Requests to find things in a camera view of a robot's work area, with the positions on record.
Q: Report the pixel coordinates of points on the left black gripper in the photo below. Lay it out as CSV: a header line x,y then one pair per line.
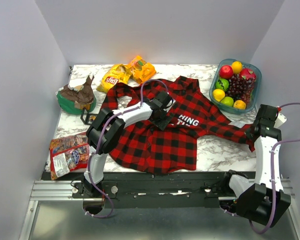
x,y
161,123

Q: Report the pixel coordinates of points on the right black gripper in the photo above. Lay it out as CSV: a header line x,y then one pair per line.
x,y
247,132

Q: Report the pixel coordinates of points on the red black plaid shirt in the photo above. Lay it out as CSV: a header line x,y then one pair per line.
x,y
145,148

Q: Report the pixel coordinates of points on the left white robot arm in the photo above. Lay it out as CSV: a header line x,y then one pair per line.
x,y
105,131

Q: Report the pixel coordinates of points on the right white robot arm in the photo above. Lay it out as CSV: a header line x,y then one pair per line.
x,y
262,201

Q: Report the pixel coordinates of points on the black brooch display stand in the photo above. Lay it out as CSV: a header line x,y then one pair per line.
x,y
87,118

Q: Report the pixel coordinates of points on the orange fruit bottom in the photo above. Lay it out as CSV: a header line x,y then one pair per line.
x,y
239,104

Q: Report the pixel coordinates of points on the orange fruit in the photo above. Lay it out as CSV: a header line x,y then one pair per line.
x,y
237,67
239,104

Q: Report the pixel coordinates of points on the light green lime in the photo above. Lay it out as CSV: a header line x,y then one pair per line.
x,y
228,101

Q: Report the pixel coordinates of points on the purple grape bunch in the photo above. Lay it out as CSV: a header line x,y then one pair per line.
x,y
240,89

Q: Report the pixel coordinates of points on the orange snack bag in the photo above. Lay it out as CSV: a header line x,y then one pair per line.
x,y
141,70

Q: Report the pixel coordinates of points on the teal plastic fruit container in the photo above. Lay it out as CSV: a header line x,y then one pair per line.
x,y
255,92

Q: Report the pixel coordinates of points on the yellow lemon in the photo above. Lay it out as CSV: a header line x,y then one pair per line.
x,y
218,94

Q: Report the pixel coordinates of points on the red dragon fruit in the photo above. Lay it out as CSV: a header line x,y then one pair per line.
x,y
247,74

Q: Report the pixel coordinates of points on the yellow Lays chips bag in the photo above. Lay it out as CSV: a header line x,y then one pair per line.
x,y
118,73

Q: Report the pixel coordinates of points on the red apple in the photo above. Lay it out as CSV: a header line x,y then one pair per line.
x,y
226,72

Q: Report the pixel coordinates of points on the orange fruit top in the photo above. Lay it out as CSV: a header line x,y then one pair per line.
x,y
237,67

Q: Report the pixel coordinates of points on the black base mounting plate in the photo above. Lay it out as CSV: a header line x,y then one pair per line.
x,y
129,190

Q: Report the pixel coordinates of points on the green bowl with brown paper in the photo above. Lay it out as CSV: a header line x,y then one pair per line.
x,y
73,100

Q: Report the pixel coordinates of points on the red candy snack bag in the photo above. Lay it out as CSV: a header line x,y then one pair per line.
x,y
68,154

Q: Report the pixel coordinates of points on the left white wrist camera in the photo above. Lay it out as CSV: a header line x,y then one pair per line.
x,y
169,105

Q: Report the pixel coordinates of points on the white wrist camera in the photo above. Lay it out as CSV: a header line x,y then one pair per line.
x,y
169,105
280,120

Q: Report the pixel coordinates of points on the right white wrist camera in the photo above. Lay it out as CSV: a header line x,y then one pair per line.
x,y
280,120

